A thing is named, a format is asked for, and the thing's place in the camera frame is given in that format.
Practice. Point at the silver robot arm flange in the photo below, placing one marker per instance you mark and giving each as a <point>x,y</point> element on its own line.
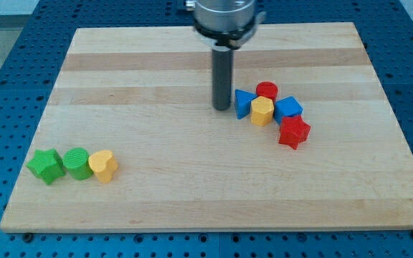
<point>225,25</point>

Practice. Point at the red star block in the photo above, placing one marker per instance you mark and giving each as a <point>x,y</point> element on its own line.
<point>293,131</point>

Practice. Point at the green star block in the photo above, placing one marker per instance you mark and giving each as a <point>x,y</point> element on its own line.
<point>46,165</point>

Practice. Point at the blue triangle block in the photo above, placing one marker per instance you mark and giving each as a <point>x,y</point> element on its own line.
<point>242,102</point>

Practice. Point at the yellow hexagon block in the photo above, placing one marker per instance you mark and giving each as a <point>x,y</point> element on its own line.
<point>262,109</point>

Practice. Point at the red cylinder block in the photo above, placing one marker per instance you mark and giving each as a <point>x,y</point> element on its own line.
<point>267,89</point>

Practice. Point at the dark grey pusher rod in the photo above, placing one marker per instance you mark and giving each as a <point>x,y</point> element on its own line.
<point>222,71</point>

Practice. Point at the wooden board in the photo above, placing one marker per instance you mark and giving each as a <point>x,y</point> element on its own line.
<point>145,94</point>

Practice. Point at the blue cube block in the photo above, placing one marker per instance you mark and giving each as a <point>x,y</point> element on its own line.
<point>287,107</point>

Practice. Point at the yellow heart block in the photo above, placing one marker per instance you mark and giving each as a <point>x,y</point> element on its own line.
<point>103,164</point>

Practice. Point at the green cylinder block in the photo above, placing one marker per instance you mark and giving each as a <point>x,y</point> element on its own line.
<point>76,163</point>

